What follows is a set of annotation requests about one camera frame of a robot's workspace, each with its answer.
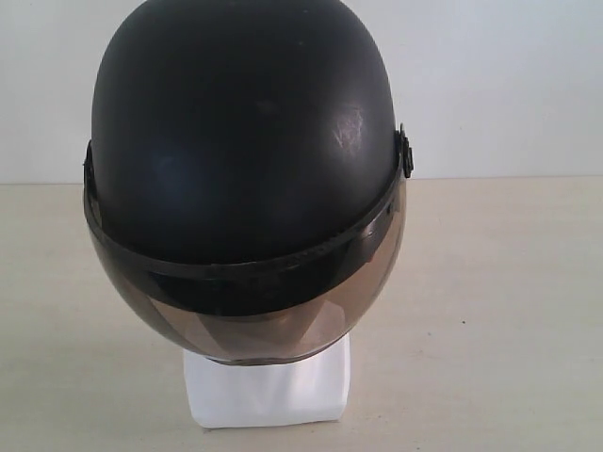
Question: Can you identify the black helmet with tinted visor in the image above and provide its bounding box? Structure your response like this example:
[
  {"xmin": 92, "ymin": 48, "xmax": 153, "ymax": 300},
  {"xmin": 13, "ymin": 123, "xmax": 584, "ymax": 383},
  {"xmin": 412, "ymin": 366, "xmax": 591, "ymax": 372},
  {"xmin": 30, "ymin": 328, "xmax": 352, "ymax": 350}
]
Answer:
[{"xmin": 83, "ymin": 1, "xmax": 414, "ymax": 365}]

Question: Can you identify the white mannequin head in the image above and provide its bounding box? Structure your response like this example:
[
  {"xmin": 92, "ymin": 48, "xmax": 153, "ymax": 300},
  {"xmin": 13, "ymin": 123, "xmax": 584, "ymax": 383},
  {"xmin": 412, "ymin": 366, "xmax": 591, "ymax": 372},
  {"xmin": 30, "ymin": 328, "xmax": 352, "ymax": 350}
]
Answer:
[{"xmin": 183, "ymin": 335, "xmax": 351, "ymax": 428}]

